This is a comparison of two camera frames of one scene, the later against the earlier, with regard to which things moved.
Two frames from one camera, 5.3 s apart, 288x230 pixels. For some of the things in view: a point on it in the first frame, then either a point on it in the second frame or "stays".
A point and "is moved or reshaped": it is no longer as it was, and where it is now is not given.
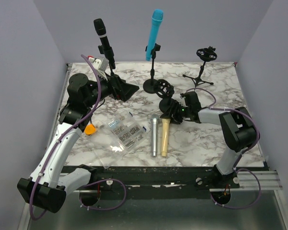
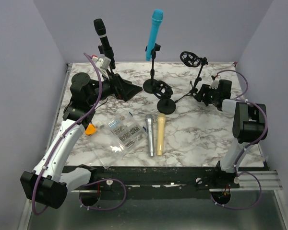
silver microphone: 154,122 is moved or reshaped
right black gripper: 174,118 to 205,88
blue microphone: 157,17 stays
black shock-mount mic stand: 165,91 stays
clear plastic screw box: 116,138 stays
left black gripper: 119,90 stays
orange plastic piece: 90,129 stays
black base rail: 161,182 stays
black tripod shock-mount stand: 205,54 to 192,60
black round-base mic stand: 109,53 stays
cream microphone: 165,129 to 161,119
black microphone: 101,29 stays
